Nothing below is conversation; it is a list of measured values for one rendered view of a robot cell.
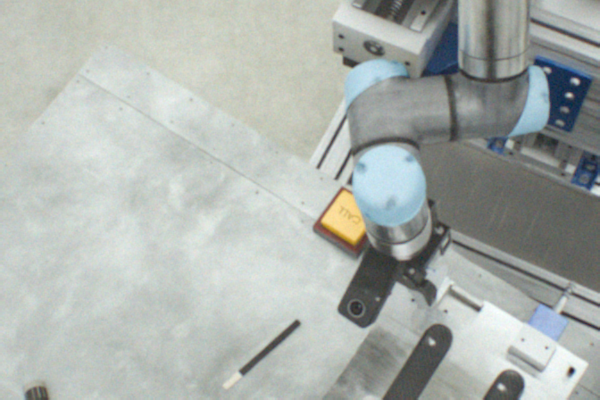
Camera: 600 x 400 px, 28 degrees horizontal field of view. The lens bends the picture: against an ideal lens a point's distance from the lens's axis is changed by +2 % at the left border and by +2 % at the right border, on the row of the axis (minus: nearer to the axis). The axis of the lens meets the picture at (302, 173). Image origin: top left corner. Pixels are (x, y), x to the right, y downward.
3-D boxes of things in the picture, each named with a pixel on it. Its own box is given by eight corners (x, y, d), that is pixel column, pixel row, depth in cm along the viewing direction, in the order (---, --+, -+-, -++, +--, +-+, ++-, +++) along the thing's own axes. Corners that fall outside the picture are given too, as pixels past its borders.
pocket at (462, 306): (450, 288, 166) (453, 279, 162) (484, 309, 164) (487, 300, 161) (433, 314, 164) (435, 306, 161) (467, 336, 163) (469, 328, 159)
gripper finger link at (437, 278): (464, 286, 155) (446, 254, 148) (440, 323, 154) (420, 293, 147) (445, 276, 157) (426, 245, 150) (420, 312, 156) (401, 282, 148)
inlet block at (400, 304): (432, 233, 164) (430, 218, 159) (464, 251, 162) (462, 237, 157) (381, 311, 160) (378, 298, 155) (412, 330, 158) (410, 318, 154)
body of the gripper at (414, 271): (454, 245, 149) (450, 209, 138) (418, 301, 147) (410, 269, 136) (403, 215, 152) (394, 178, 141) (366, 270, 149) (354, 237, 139)
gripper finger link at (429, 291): (445, 303, 150) (428, 271, 143) (439, 312, 149) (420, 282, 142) (415, 287, 152) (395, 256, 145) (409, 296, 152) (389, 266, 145)
